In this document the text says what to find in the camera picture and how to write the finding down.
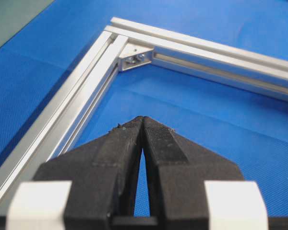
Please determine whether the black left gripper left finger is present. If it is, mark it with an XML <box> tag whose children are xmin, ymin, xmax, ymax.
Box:
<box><xmin>6</xmin><ymin>115</ymin><xmax>144</xmax><ymax>230</ymax></box>

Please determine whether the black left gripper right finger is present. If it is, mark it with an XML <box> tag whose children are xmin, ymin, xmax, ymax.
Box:
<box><xmin>142</xmin><ymin>115</ymin><xmax>269</xmax><ymax>230</ymax></box>

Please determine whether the aluminium extrusion frame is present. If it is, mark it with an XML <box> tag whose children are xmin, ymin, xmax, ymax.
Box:
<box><xmin>0</xmin><ymin>17</ymin><xmax>288</xmax><ymax>212</ymax></box>

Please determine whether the blue table mat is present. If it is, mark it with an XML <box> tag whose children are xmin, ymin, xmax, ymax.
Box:
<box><xmin>0</xmin><ymin>0</ymin><xmax>288</xmax><ymax>216</ymax></box>

